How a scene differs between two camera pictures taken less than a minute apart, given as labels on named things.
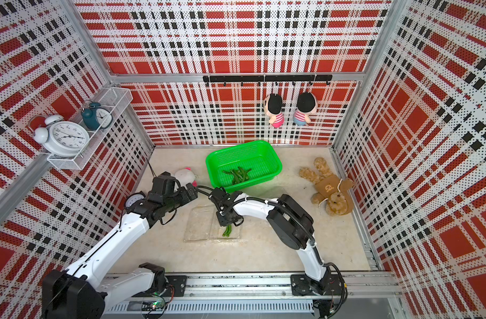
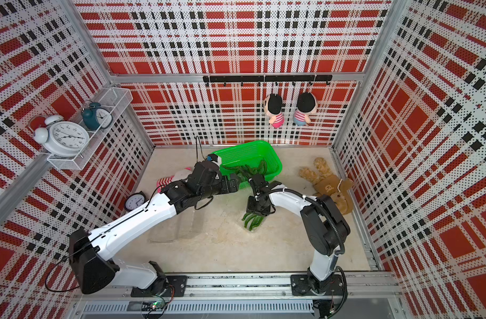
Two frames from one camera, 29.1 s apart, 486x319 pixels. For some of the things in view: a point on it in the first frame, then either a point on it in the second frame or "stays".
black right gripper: [222, 222] to [249, 207]
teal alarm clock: [96, 117] stays
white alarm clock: [64, 138] stays
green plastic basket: [259, 156] stays
